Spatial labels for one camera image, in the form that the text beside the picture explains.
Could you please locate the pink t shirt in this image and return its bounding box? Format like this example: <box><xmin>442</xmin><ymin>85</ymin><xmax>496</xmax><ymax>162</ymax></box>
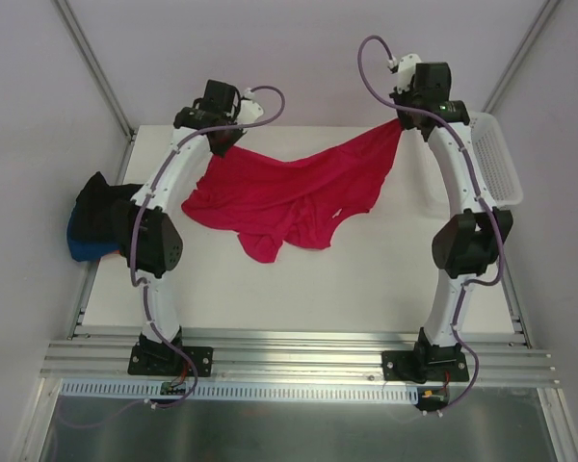
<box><xmin>181</xmin><ymin>120</ymin><xmax>402</xmax><ymax>264</ymax></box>

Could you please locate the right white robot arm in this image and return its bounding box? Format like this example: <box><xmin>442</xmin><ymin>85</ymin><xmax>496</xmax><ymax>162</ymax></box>
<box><xmin>390</xmin><ymin>54</ymin><xmax>512</xmax><ymax>383</ymax></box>

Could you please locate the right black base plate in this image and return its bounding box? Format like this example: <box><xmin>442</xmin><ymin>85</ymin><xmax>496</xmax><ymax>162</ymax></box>
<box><xmin>381</xmin><ymin>350</ymin><xmax>469</xmax><ymax>384</ymax></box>

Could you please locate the black folded t shirt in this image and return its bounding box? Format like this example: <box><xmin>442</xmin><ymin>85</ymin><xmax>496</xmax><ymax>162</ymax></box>
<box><xmin>67</xmin><ymin>171</ymin><xmax>142</xmax><ymax>244</ymax></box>

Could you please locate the aluminium mounting rail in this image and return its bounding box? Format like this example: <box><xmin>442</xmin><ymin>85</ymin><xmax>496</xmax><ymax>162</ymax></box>
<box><xmin>40</xmin><ymin>326</ymin><xmax>563</xmax><ymax>388</ymax></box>

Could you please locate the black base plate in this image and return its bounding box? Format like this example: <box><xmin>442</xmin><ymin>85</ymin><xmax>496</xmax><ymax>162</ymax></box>
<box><xmin>126</xmin><ymin>343</ymin><xmax>214</xmax><ymax>377</ymax></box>
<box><xmin>381</xmin><ymin>350</ymin><xmax>469</xmax><ymax>384</ymax></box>

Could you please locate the white slotted cable duct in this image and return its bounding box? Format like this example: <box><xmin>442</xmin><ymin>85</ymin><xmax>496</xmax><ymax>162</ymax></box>
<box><xmin>60</xmin><ymin>378</ymin><xmax>418</xmax><ymax>404</ymax></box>

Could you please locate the purple cable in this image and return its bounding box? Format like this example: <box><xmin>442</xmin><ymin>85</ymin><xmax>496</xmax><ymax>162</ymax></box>
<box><xmin>356</xmin><ymin>35</ymin><xmax>508</xmax><ymax>420</ymax></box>
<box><xmin>55</xmin><ymin>85</ymin><xmax>286</xmax><ymax>428</ymax></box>

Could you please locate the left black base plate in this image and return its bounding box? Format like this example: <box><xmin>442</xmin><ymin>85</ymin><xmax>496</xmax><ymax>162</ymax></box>
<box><xmin>126</xmin><ymin>343</ymin><xmax>214</xmax><ymax>377</ymax></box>

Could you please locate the white plastic basket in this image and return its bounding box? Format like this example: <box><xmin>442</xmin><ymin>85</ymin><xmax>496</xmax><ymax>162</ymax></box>
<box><xmin>470</xmin><ymin>112</ymin><xmax>524</xmax><ymax>207</ymax></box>

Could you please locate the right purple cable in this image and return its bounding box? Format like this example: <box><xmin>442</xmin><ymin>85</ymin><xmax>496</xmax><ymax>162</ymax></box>
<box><xmin>356</xmin><ymin>35</ymin><xmax>508</xmax><ymax>420</ymax></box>

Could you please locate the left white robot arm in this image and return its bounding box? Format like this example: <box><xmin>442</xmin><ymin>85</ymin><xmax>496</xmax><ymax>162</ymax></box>
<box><xmin>111</xmin><ymin>80</ymin><xmax>244</xmax><ymax>373</ymax></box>

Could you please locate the blue folded t shirt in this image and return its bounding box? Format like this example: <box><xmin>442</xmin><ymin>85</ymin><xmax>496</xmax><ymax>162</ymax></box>
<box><xmin>66</xmin><ymin>205</ymin><xmax>119</xmax><ymax>263</ymax></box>

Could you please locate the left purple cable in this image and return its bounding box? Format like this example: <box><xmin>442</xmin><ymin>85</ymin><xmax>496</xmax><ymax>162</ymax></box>
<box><xmin>55</xmin><ymin>85</ymin><xmax>286</xmax><ymax>428</ymax></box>

